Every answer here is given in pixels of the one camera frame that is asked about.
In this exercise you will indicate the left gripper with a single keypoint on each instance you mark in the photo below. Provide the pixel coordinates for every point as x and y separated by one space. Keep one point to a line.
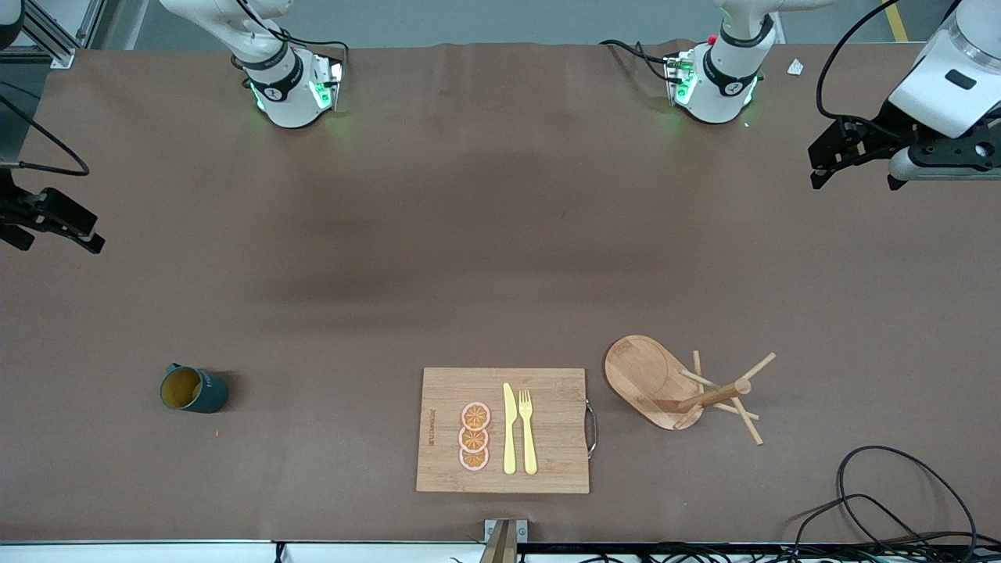
884 127

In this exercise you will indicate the dark green cup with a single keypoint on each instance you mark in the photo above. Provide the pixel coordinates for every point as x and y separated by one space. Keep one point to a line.
207 397

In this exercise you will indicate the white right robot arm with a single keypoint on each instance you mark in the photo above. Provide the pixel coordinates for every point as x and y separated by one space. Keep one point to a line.
289 102

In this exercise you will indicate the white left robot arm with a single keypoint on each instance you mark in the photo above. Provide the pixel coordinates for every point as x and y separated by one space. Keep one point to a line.
723 86

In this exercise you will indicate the white paper scrap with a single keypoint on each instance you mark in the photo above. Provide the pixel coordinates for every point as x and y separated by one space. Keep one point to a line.
795 67

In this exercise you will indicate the wooden mug tree rack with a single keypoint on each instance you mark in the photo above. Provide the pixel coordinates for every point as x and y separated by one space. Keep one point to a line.
645 375

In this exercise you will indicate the bamboo cutting board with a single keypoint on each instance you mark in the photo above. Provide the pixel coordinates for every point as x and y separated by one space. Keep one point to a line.
555 438

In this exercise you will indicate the orange fruit slice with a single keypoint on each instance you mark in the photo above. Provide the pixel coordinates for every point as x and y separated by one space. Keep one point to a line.
475 416
473 439
474 459

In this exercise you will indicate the yellow plastic fork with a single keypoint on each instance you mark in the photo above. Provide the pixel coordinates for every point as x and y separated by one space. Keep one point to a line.
529 446

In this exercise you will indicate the yellow plastic knife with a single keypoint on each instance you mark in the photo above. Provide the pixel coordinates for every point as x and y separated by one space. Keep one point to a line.
510 438

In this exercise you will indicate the aluminium frame profile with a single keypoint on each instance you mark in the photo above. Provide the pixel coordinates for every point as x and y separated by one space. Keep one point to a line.
62 56

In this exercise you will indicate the metal bracket with post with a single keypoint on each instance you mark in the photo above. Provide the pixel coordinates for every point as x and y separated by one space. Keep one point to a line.
504 532

